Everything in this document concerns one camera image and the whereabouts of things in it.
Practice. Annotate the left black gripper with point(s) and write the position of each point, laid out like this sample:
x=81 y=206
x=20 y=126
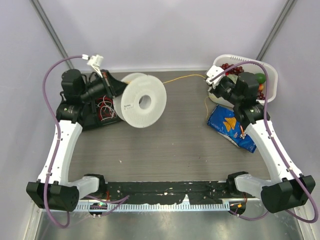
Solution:
x=113 y=86

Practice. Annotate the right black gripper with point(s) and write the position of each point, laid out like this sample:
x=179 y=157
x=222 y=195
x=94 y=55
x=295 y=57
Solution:
x=214 y=90

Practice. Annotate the white plastic spool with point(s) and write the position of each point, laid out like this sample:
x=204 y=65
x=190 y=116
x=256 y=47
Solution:
x=143 y=100

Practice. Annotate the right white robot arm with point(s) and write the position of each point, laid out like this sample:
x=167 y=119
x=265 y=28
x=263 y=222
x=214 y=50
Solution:
x=287 y=187

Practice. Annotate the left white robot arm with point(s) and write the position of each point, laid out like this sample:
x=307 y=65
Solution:
x=52 y=189

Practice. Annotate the dark red grape bunch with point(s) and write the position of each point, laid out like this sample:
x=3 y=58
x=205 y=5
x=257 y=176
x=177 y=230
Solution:
x=235 y=71

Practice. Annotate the blue chips bag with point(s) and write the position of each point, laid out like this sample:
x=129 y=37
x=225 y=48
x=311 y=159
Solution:
x=223 y=121

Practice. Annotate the red yellow peach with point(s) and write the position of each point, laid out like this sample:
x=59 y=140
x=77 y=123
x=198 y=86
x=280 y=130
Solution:
x=261 y=87

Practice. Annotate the dark purple grape bunch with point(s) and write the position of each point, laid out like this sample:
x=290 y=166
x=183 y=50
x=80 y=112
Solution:
x=260 y=96

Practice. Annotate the green lime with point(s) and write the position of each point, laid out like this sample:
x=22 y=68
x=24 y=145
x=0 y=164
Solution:
x=260 y=77

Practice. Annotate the white plastic basket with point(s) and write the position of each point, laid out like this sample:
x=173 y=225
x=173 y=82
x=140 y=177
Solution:
x=272 y=84

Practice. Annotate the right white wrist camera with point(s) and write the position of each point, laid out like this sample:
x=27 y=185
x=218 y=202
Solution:
x=214 y=75

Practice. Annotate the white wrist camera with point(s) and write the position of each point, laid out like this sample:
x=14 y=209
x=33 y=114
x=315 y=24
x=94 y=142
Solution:
x=95 y=62
x=214 y=75

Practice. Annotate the black compartment cable box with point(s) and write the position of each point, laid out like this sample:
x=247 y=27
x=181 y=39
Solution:
x=102 y=113

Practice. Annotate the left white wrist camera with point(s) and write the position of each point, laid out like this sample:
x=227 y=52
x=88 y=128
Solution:
x=95 y=62

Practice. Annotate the right aluminium frame post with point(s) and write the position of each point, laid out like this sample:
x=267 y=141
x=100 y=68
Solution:
x=279 y=22

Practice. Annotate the aluminium frame post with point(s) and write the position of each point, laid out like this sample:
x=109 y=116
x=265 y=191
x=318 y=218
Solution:
x=279 y=22
x=49 y=27

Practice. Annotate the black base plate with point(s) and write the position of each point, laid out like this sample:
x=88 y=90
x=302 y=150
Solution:
x=169 y=192

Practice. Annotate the left aluminium frame post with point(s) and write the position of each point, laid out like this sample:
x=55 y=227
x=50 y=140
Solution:
x=49 y=27

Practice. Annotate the white slotted cable duct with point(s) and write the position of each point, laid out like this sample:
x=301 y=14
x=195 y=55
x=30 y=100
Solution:
x=185 y=206

